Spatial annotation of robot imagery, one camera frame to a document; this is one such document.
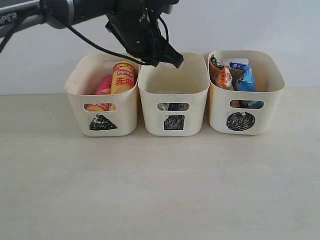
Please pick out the orange noodle packet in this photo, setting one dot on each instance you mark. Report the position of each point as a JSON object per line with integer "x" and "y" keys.
{"x": 220, "y": 75}

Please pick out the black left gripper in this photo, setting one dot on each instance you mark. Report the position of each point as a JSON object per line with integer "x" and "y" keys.
{"x": 134, "y": 23}

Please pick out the middle cream plastic bin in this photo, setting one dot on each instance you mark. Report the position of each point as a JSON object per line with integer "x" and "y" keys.
{"x": 167, "y": 84}

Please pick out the blue white milk carton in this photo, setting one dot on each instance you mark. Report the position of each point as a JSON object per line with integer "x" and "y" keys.
{"x": 173, "y": 106}

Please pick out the right cream plastic bin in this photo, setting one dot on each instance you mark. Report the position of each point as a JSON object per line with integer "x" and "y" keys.
{"x": 269, "y": 85}

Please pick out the pink chips can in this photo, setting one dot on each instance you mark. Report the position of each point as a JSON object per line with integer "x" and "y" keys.
{"x": 104, "y": 88}

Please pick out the yellow chips can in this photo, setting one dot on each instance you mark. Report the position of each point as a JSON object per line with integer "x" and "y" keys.
{"x": 123, "y": 77}

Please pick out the blue noodle packet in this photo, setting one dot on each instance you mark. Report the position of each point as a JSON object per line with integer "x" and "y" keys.
{"x": 243, "y": 81}

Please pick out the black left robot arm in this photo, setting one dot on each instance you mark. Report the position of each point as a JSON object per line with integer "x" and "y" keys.
{"x": 17, "y": 15}

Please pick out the left cream plastic bin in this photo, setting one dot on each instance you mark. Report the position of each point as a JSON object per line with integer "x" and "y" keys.
{"x": 81, "y": 87}

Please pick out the cream plastic bin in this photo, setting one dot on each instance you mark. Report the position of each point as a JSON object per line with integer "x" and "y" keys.
{"x": 167, "y": 84}
{"x": 269, "y": 85}
{"x": 81, "y": 87}

